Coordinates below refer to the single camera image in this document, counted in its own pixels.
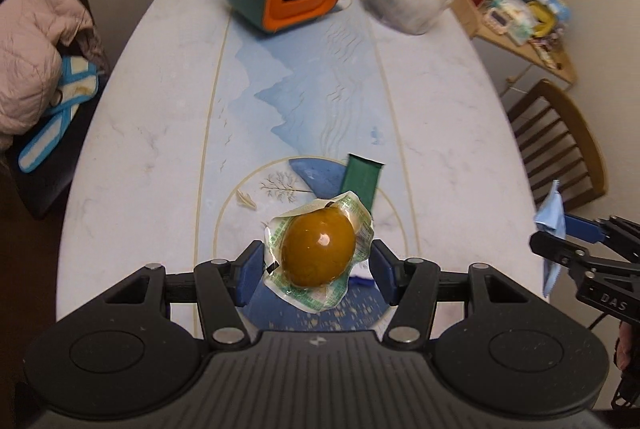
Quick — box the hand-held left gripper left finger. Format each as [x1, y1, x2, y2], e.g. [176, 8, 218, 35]
[104, 241, 269, 351]

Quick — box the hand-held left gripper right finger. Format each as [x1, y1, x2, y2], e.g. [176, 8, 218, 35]
[367, 239, 525, 345]

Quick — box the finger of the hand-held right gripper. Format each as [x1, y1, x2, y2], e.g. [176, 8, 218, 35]
[529, 231, 612, 280]
[562, 212, 612, 246]

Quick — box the light blue snack packet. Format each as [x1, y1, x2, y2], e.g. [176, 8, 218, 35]
[532, 180, 569, 299]

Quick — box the braised egg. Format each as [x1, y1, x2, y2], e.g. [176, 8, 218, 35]
[260, 191, 376, 314]

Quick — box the person's right hand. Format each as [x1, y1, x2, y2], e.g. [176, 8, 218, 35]
[615, 323, 634, 371]

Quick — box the wooden chair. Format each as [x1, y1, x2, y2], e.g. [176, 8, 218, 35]
[504, 78, 609, 212]

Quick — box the dark green snack packet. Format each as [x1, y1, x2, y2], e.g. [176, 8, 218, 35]
[341, 153, 387, 212]

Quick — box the wooden corner cabinet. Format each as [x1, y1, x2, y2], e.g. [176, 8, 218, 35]
[449, 0, 577, 100]

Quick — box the white kitchen timer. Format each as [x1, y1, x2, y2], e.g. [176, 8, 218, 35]
[482, 6, 512, 32]

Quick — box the white tissue pack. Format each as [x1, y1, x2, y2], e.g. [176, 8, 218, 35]
[500, 0, 532, 34]

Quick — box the blue and white cloth bag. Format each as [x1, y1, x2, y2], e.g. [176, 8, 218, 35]
[18, 56, 100, 174]

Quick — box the pink padded jacket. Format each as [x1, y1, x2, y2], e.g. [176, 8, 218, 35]
[0, 0, 96, 150]

